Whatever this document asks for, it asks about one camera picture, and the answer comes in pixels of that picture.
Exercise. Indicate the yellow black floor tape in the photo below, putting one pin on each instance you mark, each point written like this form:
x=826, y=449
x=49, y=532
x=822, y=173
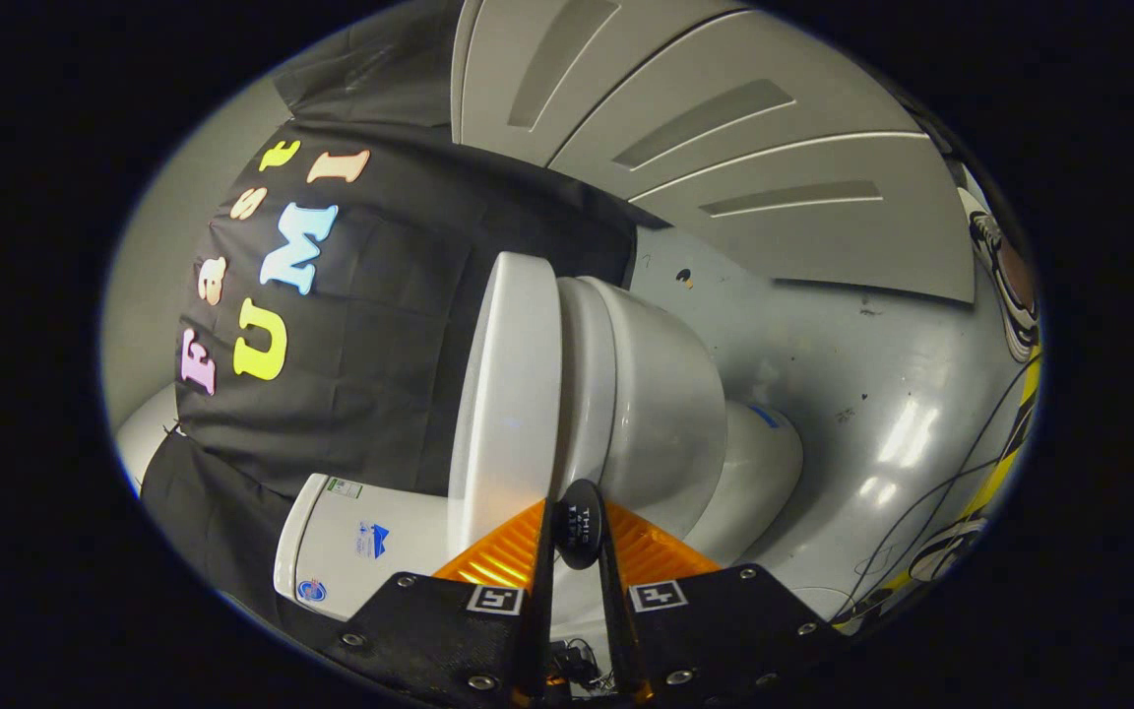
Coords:
x=1005, y=463

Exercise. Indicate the black backdrop cloth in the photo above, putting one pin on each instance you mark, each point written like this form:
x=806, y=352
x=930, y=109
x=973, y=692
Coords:
x=380, y=325

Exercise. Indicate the grey drawer cabinet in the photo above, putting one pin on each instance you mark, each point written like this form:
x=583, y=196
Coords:
x=774, y=236

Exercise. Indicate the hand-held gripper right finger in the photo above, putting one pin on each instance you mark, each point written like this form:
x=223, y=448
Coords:
x=616, y=620

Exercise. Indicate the white ceramic toilet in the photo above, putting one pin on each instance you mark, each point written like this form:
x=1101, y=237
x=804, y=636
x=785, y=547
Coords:
x=656, y=394

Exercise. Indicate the white toilet lid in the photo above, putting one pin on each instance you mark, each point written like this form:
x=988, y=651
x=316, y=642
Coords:
x=513, y=374

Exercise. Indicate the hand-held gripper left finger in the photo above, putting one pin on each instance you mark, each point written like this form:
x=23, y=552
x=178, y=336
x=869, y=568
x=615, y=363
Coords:
x=542, y=611

